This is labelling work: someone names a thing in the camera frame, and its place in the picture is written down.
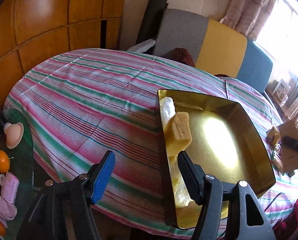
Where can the black rolled mat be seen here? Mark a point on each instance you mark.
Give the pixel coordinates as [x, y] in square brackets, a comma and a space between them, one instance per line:
[151, 21]

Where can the upper orange fruit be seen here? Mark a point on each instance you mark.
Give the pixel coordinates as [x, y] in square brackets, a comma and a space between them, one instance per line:
[4, 162]

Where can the green glass nightstand top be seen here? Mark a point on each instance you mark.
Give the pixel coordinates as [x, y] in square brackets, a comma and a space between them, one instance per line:
[22, 166]

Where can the white foam piece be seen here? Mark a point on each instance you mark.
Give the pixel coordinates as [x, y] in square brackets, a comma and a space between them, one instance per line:
[143, 46]

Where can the grey yellow blue headboard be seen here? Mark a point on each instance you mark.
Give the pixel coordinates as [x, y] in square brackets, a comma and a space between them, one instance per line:
[214, 47]

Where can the dark red cushion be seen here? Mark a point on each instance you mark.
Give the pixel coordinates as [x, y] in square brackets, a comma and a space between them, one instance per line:
[180, 55]

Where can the wooden wardrobe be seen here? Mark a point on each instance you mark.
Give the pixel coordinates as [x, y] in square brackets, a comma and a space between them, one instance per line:
[32, 31]

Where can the striped pink green bedspread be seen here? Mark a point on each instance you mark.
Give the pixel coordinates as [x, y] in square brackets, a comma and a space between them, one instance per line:
[82, 103]

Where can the pink folded cloth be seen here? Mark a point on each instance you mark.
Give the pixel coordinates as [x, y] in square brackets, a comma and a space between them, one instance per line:
[7, 210]

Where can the clear plastic bag bundle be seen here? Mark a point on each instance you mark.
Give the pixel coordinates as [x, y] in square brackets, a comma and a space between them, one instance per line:
[180, 192]

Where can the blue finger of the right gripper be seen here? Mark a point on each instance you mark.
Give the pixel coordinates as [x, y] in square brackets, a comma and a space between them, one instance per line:
[290, 142]

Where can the white product box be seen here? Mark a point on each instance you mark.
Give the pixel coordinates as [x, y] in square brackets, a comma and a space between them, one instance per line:
[281, 90]

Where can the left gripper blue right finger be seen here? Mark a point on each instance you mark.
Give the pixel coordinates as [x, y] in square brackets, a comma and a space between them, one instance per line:
[246, 218]

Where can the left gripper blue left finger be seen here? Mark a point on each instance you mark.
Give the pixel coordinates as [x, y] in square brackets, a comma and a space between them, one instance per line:
[45, 218]

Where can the rectangular yellow sponge block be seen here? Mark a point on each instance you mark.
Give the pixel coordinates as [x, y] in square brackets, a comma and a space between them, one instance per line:
[177, 134]

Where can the gold metal tray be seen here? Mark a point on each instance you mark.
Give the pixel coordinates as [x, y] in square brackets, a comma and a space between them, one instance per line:
[225, 142]

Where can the green cereal bar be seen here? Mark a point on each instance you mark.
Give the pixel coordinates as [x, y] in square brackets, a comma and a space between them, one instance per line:
[276, 162]

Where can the pink curtain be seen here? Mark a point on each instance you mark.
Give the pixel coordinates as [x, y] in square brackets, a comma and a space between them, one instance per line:
[248, 17]

